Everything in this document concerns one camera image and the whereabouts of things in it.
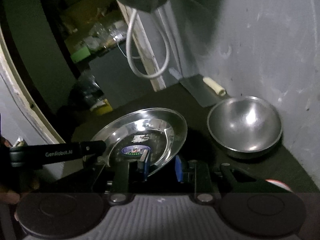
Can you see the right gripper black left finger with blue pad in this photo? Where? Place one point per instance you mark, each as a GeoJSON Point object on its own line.
{"type": "Point", "coordinates": [129, 176]}

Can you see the white bowl red rim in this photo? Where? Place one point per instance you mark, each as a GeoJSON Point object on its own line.
{"type": "Point", "coordinates": [279, 184]}

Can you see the cleaver with cream handle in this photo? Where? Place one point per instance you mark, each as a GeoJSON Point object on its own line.
{"type": "Point", "coordinates": [204, 90]}

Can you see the steel plate with blue sticker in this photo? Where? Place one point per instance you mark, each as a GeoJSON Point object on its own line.
{"type": "Point", "coordinates": [163, 131]}

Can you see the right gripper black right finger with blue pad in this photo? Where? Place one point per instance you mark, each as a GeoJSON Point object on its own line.
{"type": "Point", "coordinates": [196, 178]}

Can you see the green box on shelf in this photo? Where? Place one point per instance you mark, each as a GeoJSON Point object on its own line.
{"type": "Point", "coordinates": [80, 54]}

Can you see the steel bowl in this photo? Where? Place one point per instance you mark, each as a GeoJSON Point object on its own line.
{"type": "Point", "coordinates": [245, 127]}

